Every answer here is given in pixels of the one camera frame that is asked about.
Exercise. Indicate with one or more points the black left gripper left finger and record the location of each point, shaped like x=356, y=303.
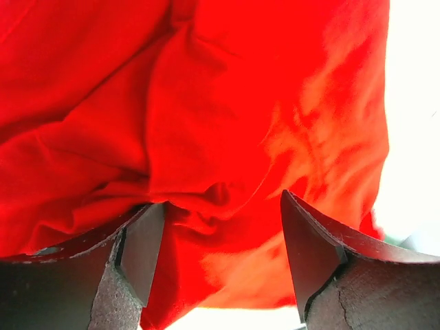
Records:
x=98, y=280

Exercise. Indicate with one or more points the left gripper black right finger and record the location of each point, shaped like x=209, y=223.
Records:
x=344, y=279

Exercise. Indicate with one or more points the red t-shirt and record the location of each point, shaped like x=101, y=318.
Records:
x=213, y=108

